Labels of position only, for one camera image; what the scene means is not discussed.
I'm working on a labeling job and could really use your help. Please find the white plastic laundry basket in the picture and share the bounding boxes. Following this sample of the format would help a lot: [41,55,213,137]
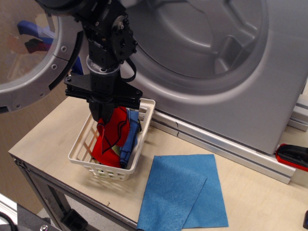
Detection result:
[68,98,155,181]

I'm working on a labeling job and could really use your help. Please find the red toy shirt black trim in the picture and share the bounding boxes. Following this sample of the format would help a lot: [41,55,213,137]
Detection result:
[97,107,130,154]

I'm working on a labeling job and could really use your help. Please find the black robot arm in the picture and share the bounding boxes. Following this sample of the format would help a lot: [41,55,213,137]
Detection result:
[38,0,142,124]

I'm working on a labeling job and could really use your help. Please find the grey toy washing machine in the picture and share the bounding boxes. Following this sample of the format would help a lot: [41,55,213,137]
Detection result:
[122,0,308,154]

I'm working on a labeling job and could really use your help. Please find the blue folded cloth sheet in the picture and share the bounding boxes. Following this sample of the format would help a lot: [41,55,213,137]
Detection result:
[137,154,229,231]

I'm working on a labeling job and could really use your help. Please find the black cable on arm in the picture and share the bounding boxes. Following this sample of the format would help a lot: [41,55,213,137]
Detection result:
[119,57,137,83]

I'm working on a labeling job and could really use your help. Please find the light green cloth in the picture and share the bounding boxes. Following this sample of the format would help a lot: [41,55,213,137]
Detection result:
[112,145,121,156]

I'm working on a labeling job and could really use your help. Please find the round transparent washer door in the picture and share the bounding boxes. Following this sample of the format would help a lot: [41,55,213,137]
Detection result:
[0,0,83,114]

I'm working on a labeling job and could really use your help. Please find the blue clamp behind door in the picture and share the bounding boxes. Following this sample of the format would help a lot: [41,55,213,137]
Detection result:
[17,20,55,53]

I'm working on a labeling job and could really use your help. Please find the aluminium extrusion rail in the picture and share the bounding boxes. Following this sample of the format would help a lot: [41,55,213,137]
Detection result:
[150,108,295,183]

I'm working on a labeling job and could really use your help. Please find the black bracket under table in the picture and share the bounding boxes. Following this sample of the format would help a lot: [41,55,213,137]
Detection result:
[62,209,88,231]

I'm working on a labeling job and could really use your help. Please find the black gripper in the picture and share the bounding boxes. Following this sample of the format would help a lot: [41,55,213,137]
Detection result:
[64,64,142,124]

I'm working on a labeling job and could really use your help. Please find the plain red cloth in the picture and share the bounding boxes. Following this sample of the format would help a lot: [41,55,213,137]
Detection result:
[91,136,121,168]

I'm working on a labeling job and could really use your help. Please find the grey base with bolt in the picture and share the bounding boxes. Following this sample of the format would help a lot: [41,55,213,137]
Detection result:
[0,204,60,231]

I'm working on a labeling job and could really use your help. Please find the blue toy jeans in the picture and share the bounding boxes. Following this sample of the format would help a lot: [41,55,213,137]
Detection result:
[120,109,142,169]

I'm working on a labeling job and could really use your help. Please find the red black clamp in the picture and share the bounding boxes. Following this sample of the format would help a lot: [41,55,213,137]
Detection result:
[275,143,308,172]

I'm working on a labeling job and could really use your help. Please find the metal table frame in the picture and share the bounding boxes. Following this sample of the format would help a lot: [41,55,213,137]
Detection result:
[12,155,137,231]

